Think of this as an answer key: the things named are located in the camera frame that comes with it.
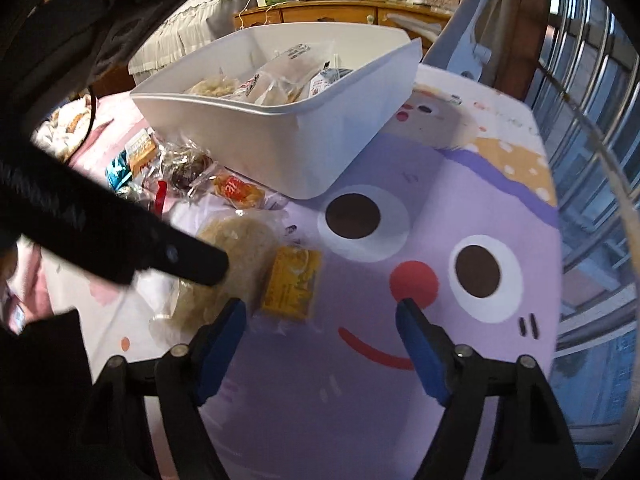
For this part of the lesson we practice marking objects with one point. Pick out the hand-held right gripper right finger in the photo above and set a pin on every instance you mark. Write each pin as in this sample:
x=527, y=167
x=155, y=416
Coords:
x=422, y=350

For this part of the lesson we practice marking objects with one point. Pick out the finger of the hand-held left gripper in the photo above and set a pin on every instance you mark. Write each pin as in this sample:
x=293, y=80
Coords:
x=190, y=260

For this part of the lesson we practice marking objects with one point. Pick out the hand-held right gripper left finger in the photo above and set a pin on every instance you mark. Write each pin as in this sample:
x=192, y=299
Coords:
x=220, y=350

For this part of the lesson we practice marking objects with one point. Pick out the clear packet of pale crisps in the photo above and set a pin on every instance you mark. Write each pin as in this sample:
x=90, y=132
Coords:
x=245, y=255

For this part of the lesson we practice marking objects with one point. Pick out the blue snack packet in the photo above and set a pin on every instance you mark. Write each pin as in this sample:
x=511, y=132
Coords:
x=117, y=172

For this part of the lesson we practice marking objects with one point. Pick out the dark red snack packet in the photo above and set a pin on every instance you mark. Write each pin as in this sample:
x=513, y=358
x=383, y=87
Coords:
x=160, y=197

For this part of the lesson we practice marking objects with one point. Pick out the orange-red snack packet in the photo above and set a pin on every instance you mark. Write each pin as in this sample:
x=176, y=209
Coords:
x=237, y=191

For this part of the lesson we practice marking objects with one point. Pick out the clear packet of dark balls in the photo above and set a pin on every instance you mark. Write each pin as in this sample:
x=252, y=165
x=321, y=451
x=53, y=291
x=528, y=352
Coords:
x=187, y=167

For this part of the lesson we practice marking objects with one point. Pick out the small yellow snack packet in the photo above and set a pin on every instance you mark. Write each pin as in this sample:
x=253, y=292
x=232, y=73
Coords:
x=292, y=285

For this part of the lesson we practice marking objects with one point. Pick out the orange snack packet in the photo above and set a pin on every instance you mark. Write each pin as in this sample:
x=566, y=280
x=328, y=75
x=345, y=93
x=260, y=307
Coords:
x=140, y=151

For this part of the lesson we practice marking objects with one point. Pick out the white plastic bin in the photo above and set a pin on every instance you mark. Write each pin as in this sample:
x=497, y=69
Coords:
x=280, y=145

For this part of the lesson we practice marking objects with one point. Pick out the cartoon printed tablecloth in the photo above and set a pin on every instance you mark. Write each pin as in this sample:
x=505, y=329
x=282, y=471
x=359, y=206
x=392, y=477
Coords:
x=350, y=385

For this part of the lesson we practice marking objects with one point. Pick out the white printed cloth bundle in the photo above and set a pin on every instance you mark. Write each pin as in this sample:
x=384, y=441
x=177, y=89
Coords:
x=67, y=125

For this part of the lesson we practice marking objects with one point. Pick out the pink blanket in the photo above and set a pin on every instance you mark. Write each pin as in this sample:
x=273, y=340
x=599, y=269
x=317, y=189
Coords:
x=107, y=110

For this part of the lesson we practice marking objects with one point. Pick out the person's dark jacket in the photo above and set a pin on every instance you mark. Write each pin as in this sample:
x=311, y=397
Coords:
x=115, y=20

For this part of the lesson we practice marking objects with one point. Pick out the metal window bars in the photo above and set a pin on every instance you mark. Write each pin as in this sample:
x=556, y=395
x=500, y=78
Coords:
x=612, y=165

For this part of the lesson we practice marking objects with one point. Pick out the wooden desk with drawers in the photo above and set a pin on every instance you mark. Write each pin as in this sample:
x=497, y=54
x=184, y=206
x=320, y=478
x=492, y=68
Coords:
x=325, y=12

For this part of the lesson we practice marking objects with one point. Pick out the grey office chair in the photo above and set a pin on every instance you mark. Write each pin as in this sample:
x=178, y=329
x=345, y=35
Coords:
x=470, y=35

